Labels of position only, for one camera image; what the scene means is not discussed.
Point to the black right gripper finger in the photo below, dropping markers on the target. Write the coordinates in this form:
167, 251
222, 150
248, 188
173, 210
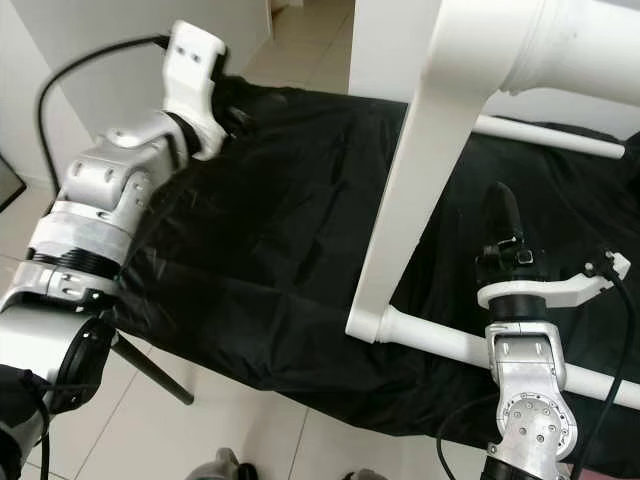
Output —
502, 220

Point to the white plastic table leg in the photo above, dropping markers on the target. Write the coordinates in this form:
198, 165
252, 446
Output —
550, 137
590, 40
430, 335

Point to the white plastic table top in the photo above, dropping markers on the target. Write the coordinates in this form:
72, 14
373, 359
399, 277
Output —
405, 190

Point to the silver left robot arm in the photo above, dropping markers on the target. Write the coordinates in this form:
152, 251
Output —
90, 250

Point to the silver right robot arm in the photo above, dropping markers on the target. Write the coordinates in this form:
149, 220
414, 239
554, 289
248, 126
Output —
530, 400

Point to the black cloth table cover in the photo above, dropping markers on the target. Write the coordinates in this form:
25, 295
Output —
260, 260

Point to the grey robot right foot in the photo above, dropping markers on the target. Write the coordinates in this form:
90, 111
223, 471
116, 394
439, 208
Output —
368, 475

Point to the grey robot foot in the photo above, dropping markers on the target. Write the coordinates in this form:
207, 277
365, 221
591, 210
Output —
368, 475
235, 466

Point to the grey robot left foot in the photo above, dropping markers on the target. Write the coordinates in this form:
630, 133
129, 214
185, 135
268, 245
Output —
235, 466

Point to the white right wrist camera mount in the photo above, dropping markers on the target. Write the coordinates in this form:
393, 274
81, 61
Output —
550, 292

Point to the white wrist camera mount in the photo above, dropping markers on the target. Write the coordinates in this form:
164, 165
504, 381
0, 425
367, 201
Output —
195, 70
550, 292

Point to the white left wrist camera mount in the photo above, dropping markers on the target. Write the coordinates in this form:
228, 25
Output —
195, 70

